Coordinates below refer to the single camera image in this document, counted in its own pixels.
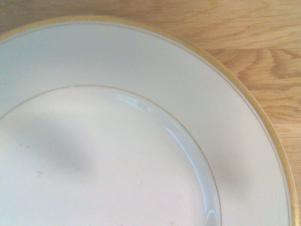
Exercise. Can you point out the white plate with gold rim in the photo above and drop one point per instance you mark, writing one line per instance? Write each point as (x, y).
(131, 141)

